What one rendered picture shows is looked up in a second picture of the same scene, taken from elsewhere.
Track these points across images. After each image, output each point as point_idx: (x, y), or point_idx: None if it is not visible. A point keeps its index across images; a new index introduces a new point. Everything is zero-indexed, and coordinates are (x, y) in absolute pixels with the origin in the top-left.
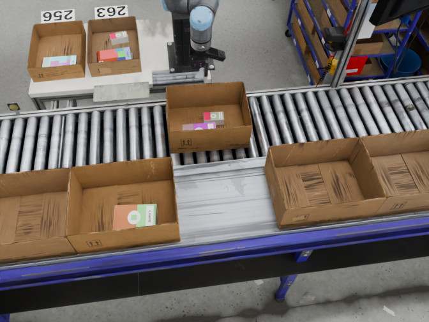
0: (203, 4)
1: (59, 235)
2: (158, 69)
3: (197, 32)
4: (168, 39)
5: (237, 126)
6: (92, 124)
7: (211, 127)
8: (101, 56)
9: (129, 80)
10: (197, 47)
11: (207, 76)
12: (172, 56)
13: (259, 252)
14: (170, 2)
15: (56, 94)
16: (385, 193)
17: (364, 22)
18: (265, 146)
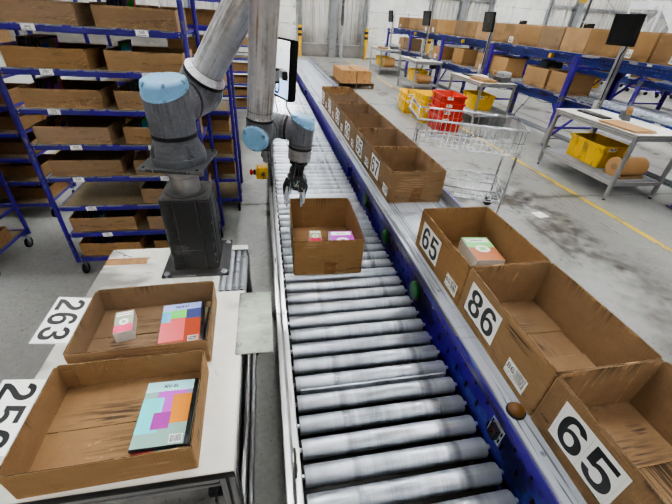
0: (285, 115)
1: (524, 315)
2: (217, 285)
3: (313, 133)
4: (152, 277)
5: (321, 230)
6: (319, 346)
7: (335, 233)
8: (174, 339)
9: (233, 312)
10: (310, 156)
11: (243, 246)
12: (196, 271)
13: None
14: (270, 131)
15: (238, 419)
16: (415, 146)
17: None
18: None
